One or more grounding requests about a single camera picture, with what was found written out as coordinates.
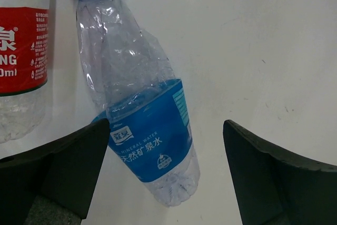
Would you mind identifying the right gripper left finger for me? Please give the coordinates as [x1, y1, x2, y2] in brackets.
[1, 119, 110, 224]

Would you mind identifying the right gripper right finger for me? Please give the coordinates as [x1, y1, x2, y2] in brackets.
[223, 120, 336, 224]

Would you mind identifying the clear bottle red label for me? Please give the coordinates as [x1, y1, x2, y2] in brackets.
[1, 0, 49, 143]

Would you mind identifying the clear bottle blue label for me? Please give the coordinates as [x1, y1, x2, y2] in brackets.
[76, 0, 200, 207]

